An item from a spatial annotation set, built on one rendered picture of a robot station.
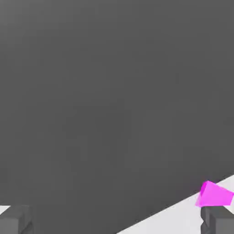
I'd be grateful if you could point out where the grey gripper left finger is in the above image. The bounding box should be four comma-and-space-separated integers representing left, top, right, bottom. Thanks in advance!
0, 204, 34, 234

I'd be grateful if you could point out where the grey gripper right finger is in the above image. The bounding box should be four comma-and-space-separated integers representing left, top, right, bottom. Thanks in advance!
200, 205, 234, 234

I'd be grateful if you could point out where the large magenta box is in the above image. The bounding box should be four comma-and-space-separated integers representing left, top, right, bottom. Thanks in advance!
195, 180, 234, 207

